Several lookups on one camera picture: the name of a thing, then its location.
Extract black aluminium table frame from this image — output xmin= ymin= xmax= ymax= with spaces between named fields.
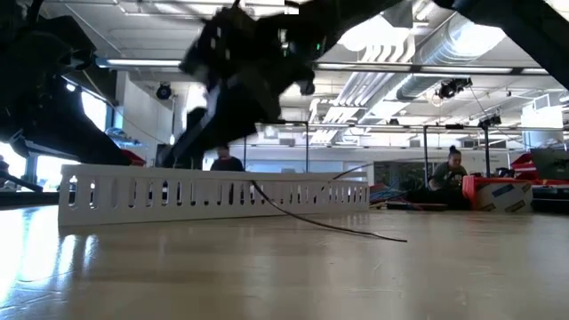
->
xmin=0 ymin=189 xmax=61 ymax=208

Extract white slotted cable duct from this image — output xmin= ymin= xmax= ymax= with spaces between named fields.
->
xmin=57 ymin=164 xmax=371 ymax=228

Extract orange tape dispenser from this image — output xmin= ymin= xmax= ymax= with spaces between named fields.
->
xmin=461 ymin=174 xmax=534 ymax=213

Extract black camera stand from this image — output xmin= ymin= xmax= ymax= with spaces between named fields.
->
xmin=477 ymin=113 xmax=503 ymax=179

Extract person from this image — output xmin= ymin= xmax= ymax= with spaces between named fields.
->
xmin=428 ymin=144 xmax=469 ymax=193
xmin=209 ymin=142 xmax=246 ymax=172

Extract red bin shelf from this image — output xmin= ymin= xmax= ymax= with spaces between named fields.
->
xmin=104 ymin=126 xmax=148 ymax=168

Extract long ceiling light bar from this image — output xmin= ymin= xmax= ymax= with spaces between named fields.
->
xmin=94 ymin=56 xmax=552 ymax=76

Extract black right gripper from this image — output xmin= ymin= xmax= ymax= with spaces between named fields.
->
xmin=157 ymin=4 xmax=321 ymax=170

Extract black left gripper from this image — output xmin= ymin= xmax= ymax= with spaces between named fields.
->
xmin=0 ymin=17 xmax=133 ymax=166

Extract black overhead camera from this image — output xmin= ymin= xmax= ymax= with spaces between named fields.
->
xmin=435 ymin=76 xmax=474 ymax=100

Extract red storage bins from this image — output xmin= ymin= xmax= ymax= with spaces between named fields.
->
xmin=509 ymin=152 xmax=534 ymax=179

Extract silver ventilation duct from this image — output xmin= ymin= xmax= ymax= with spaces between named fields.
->
xmin=395 ymin=12 xmax=508 ymax=101

